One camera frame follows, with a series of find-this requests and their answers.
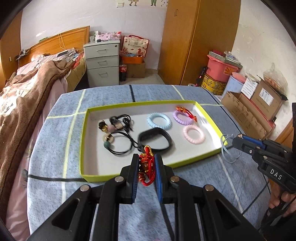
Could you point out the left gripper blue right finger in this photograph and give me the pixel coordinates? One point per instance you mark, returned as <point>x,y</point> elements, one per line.
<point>172,189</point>

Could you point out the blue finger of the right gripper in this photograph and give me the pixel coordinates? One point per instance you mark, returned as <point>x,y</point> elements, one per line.
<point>252,140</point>
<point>242,144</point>

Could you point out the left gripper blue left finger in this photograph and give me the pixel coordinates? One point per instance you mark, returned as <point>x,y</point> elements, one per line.
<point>121,189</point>

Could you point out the red tassel knot charm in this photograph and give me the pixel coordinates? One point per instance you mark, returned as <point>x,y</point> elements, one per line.
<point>188,113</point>

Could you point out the right hand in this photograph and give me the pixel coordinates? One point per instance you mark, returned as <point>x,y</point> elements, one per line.
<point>277,195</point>

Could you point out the large open cardboard box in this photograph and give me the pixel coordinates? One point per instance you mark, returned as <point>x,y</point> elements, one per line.
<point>247,114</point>

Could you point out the small labelled cardboard box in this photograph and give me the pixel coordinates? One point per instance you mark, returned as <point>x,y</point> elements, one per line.
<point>267,100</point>

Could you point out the green shallow cardboard tray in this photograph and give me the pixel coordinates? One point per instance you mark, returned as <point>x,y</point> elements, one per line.
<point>188,145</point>

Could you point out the light blue box pink lid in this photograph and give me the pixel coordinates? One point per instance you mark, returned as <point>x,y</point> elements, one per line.
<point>235,83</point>

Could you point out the yellow patterned tin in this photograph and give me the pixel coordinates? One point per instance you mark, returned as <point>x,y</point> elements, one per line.
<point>215,87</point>

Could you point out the blue plaid bedsheet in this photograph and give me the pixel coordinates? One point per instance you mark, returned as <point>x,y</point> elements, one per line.
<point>54,162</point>

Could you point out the pink plastic bin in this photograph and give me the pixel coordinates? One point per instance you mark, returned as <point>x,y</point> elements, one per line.
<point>218,70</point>

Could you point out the brown cardboard box under bag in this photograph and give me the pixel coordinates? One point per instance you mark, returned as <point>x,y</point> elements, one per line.
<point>136,70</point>

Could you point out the tall wooden wardrobe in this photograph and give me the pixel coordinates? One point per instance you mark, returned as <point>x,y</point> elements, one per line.
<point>191,30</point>

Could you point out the brown blanket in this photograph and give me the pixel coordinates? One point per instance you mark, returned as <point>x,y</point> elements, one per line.
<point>22,102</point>

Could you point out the orange box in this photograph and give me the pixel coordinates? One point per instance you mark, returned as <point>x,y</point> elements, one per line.
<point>132,60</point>

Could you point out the grey three-drawer cabinet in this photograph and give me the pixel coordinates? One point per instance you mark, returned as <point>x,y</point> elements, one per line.
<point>102,63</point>

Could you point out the red patterned gift bag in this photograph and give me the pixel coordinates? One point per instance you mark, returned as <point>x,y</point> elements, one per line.
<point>136,45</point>

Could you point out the wooden headboard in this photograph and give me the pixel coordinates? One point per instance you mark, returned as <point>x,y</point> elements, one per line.
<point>75,38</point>

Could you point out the left wooden cabinet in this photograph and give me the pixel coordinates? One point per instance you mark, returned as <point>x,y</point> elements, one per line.
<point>10,47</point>

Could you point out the cartoon couple wall sticker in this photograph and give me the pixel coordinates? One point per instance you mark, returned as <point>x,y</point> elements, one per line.
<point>154,3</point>

